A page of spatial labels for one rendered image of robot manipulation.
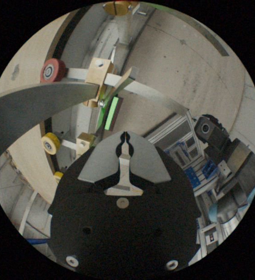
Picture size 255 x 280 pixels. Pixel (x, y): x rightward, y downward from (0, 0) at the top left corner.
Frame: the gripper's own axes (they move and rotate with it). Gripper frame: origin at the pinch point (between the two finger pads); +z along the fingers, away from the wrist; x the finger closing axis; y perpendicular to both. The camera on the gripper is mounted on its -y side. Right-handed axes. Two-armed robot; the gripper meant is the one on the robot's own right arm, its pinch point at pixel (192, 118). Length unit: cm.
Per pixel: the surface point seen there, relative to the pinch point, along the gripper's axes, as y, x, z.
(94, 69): -35.2, 1.5, -4.4
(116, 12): -34.7, 16.8, -10.3
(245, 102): 226, 142, 67
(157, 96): -18.0, 0.1, -3.4
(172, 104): -12.6, 0.1, -3.4
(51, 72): -46.7, -0.4, -7.7
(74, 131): -51, -35, 21
